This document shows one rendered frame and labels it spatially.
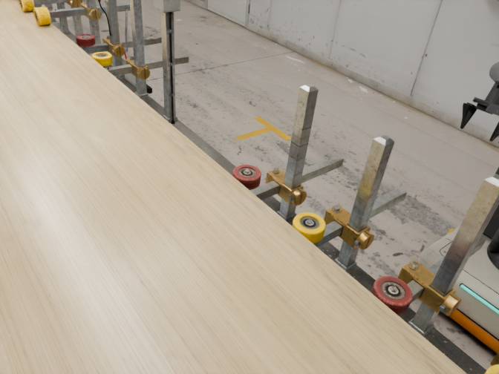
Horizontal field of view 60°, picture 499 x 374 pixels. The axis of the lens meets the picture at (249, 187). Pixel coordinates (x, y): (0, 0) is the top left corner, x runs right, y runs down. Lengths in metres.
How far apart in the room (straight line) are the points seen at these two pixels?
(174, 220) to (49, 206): 0.30
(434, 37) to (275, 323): 3.39
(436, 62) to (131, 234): 3.34
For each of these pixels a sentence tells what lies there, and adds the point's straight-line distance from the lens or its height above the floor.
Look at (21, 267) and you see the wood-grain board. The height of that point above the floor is 0.90.
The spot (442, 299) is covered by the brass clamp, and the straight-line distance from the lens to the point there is 1.07.
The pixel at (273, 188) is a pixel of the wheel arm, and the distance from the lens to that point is 1.29.
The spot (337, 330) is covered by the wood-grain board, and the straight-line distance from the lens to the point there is 0.87.
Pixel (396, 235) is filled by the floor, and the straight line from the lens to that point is 2.57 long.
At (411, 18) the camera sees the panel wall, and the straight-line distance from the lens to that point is 4.09.
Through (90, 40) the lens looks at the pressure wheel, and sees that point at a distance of 2.18.
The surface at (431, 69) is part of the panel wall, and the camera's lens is 4.03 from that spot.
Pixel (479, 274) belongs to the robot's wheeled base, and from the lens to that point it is 2.11.
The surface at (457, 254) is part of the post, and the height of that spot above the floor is 0.97.
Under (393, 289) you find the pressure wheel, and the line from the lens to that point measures 0.96.
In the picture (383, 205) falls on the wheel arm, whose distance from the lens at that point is 1.29.
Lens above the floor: 1.58
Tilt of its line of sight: 36 degrees down
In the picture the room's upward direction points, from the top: 6 degrees clockwise
